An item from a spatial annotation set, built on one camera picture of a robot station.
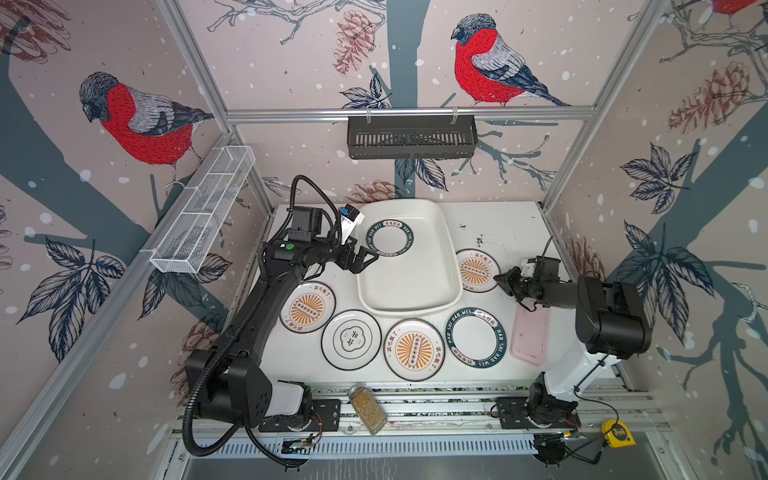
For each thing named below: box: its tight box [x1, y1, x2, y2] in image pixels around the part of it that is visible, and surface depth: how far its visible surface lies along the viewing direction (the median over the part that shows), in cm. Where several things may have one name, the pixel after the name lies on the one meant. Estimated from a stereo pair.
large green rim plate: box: [445, 307, 507, 369], surface depth 88 cm
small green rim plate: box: [366, 219, 415, 257], surface depth 113 cm
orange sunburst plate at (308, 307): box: [279, 281, 337, 333], surface depth 94 cm
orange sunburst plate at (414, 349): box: [383, 318, 446, 382], surface depth 85 cm
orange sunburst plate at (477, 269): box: [456, 248, 501, 293], surface depth 103 cm
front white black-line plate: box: [321, 309, 383, 371], surface depth 87 cm
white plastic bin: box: [355, 198, 463, 315], surface depth 106 cm
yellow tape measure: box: [602, 419, 636, 448], surface depth 70 cm
